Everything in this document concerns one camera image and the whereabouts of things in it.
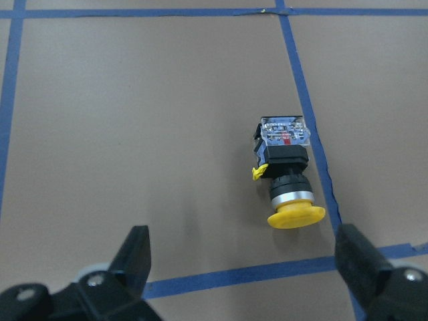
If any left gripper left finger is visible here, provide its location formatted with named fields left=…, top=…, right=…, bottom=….
left=68, top=225, right=152, bottom=321

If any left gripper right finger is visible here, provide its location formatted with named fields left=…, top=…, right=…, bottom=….
left=334, top=224, right=427, bottom=320

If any yellow push button switch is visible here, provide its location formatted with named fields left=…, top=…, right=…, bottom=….
left=251, top=116, right=326, bottom=229

